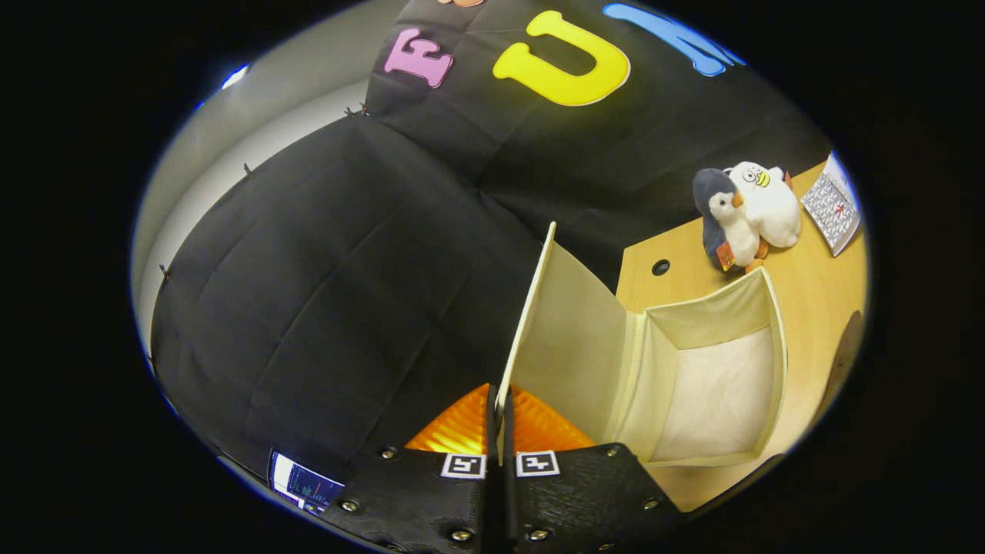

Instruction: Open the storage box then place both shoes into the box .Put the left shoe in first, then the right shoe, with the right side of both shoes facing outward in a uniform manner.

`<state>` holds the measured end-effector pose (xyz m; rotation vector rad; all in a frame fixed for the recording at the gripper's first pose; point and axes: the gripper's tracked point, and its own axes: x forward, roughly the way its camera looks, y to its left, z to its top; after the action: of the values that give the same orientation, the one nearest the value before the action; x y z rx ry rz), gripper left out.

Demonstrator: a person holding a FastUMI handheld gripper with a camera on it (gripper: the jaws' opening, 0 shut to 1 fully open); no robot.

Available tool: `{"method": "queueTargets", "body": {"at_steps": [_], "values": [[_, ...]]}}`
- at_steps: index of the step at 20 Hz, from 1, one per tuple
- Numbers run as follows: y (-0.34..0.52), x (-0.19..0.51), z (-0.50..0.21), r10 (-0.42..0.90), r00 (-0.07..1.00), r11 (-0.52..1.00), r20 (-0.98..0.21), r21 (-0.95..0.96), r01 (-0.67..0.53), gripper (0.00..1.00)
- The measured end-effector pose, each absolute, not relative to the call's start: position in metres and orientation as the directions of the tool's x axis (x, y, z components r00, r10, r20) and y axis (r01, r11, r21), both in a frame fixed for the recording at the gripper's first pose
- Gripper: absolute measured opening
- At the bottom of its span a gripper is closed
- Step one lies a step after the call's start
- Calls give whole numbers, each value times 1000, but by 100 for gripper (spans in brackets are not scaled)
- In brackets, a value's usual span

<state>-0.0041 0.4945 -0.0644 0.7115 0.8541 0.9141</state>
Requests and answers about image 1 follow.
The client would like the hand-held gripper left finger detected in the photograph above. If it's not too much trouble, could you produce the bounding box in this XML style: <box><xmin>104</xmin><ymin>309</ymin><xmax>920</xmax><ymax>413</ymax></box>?
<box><xmin>318</xmin><ymin>383</ymin><xmax>506</xmax><ymax>554</ymax></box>

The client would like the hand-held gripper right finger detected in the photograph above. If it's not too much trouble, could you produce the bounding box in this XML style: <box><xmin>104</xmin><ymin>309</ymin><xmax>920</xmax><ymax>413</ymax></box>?
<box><xmin>504</xmin><ymin>384</ymin><xmax>684</xmax><ymax>554</ymax></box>

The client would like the beige fabric storage box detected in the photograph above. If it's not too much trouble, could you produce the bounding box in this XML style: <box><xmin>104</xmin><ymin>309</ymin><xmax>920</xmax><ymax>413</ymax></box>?
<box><xmin>496</xmin><ymin>222</ymin><xmax>787</xmax><ymax>468</ymax></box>

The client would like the brown fuzzy slipper shoe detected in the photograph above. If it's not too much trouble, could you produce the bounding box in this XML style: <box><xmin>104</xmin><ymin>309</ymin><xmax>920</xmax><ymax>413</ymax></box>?
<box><xmin>817</xmin><ymin>311</ymin><xmax>867</xmax><ymax>416</ymax></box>

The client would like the lit computer screen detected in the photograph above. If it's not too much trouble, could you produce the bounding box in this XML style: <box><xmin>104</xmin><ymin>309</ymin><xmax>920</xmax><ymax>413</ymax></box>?
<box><xmin>268</xmin><ymin>450</ymin><xmax>345</xmax><ymax>514</ymax></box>

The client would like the black backdrop cloth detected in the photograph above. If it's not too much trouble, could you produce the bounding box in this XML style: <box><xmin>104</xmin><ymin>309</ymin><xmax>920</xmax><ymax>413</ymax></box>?
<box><xmin>150</xmin><ymin>0</ymin><xmax>832</xmax><ymax>493</ymax></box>

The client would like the grey white penguin plush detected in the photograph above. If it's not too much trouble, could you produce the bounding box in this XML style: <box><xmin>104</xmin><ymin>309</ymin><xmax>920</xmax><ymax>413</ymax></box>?
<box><xmin>693</xmin><ymin>168</ymin><xmax>769</xmax><ymax>274</ymax></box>

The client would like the white duck plush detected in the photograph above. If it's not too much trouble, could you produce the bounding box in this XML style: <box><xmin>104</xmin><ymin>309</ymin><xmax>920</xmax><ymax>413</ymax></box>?
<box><xmin>723</xmin><ymin>161</ymin><xmax>803</xmax><ymax>249</ymax></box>

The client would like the grey patterned cover book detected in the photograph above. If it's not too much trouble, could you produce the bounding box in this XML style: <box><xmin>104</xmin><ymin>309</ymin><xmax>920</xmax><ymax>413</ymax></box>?
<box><xmin>800</xmin><ymin>152</ymin><xmax>863</xmax><ymax>257</ymax></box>

